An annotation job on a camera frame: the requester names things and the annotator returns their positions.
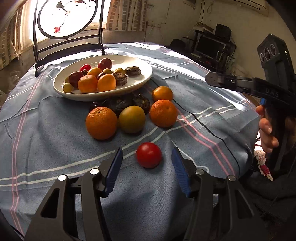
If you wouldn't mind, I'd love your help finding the large mandarin orange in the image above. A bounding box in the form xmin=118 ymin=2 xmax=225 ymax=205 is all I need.
xmin=77 ymin=75 xmax=98 ymax=93

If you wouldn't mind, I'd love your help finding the small brown longan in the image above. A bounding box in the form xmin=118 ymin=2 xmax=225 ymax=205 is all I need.
xmin=63 ymin=83 xmax=73 ymax=93

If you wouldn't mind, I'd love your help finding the brown wrinkled fruit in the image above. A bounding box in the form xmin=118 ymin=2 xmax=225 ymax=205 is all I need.
xmin=125 ymin=66 xmax=141 ymax=77

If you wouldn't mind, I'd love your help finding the red cherry tomato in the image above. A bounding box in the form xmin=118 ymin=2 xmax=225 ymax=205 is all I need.
xmin=80 ymin=64 xmax=91 ymax=72
xmin=136 ymin=142 xmax=162 ymax=169

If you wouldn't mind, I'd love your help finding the person right hand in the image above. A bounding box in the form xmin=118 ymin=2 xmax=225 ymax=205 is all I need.
xmin=256 ymin=105 xmax=279 ymax=153

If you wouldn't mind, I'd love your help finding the bumpy large orange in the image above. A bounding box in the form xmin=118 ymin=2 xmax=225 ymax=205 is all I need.
xmin=85 ymin=107 xmax=118 ymax=141

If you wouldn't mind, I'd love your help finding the yellow green plum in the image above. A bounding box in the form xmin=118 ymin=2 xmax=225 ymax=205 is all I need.
xmin=118 ymin=105 xmax=145 ymax=133

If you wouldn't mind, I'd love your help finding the small bumpy mandarin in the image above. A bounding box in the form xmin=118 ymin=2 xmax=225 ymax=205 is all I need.
xmin=149 ymin=99 xmax=178 ymax=128

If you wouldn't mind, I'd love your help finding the dark cherry with stem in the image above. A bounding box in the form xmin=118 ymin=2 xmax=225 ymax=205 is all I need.
xmin=89 ymin=101 xmax=101 ymax=112

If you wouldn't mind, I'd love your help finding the small orange top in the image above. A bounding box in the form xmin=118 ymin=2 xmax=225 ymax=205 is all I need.
xmin=152 ymin=86 xmax=174 ymax=102

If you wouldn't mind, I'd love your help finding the television monitor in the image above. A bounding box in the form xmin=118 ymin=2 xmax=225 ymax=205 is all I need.
xmin=193 ymin=34 xmax=226 ymax=60

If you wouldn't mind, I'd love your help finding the blue striped tablecloth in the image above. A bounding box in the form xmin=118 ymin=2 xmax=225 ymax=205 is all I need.
xmin=1 ymin=43 xmax=259 ymax=240

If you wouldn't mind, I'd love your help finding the smooth orange fruit front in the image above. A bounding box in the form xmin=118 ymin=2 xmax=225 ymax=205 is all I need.
xmin=97 ymin=74 xmax=116 ymax=92

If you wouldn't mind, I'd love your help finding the dark wrinkled passion fruit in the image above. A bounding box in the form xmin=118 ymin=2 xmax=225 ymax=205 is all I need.
xmin=112 ymin=72 xmax=127 ymax=86

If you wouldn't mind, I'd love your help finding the small yellow fruit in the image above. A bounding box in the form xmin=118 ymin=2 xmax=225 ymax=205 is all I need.
xmin=103 ymin=68 xmax=113 ymax=74
xmin=113 ymin=68 xmax=126 ymax=74

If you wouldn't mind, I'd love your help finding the orange fruit upper left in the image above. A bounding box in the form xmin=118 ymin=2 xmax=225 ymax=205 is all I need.
xmin=87 ymin=67 xmax=102 ymax=77

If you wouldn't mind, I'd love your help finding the dark red plum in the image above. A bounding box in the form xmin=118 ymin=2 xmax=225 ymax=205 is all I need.
xmin=97 ymin=58 xmax=113 ymax=71
xmin=68 ymin=71 xmax=84 ymax=88

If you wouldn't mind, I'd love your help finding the dark red plum right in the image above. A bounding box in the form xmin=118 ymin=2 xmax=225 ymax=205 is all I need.
xmin=97 ymin=58 xmax=113 ymax=71

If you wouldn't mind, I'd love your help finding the white oval plate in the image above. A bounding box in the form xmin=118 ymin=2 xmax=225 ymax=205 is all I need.
xmin=53 ymin=55 xmax=152 ymax=101

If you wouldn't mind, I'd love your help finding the round painted screen black stand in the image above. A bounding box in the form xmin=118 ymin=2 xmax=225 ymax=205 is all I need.
xmin=33 ymin=0 xmax=105 ymax=77

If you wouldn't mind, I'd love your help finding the right patterned curtain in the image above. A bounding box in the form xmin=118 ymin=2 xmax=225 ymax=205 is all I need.
xmin=105 ymin=0 xmax=147 ymax=32

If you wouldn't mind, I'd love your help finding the patterned curtain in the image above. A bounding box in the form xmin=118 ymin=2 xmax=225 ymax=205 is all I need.
xmin=1 ymin=1 xmax=27 ymax=70
xmin=105 ymin=0 xmax=147 ymax=32

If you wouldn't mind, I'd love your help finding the left patterned curtain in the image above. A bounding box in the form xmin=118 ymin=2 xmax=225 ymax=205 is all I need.
xmin=1 ymin=1 xmax=27 ymax=70

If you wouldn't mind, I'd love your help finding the black cable on table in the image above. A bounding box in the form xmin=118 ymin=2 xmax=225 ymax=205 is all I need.
xmin=150 ymin=78 xmax=242 ymax=176

